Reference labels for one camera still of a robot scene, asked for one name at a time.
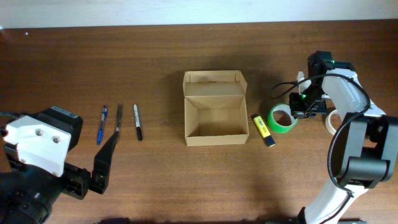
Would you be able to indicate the blue ballpoint pen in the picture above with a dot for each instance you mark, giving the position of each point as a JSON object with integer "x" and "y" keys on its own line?
{"x": 104, "y": 113}

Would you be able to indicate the white tape roll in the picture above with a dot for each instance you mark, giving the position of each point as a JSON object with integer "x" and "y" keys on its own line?
{"x": 331, "y": 120}

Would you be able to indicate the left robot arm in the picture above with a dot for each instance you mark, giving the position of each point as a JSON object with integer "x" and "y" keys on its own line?
{"x": 27, "y": 193}

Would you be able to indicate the black permanent marker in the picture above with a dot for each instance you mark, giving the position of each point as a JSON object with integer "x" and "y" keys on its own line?
{"x": 137, "y": 122}

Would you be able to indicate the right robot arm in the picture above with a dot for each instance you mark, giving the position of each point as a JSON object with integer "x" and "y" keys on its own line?
{"x": 362, "y": 152}

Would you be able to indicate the dark grey pen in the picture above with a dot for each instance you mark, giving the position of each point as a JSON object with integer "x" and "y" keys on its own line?
{"x": 119, "y": 117}

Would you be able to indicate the yellow highlighter marker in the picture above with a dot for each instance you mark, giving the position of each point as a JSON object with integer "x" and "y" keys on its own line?
{"x": 261, "y": 126}

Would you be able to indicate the open cardboard box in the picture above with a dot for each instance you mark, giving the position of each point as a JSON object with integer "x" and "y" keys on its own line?
{"x": 215, "y": 108}

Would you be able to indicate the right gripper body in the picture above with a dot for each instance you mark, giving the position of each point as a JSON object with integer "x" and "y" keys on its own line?
{"x": 306, "y": 109}

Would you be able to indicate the green tape roll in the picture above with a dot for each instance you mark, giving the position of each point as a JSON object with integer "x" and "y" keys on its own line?
{"x": 274, "y": 125}

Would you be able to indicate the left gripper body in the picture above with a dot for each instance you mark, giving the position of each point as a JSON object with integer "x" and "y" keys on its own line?
{"x": 78, "y": 181}

